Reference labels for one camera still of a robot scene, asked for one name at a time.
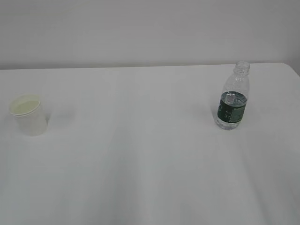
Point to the clear water bottle green label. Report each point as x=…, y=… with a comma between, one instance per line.
x=234, y=97

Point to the white paper cup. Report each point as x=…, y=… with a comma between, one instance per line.
x=29, y=115

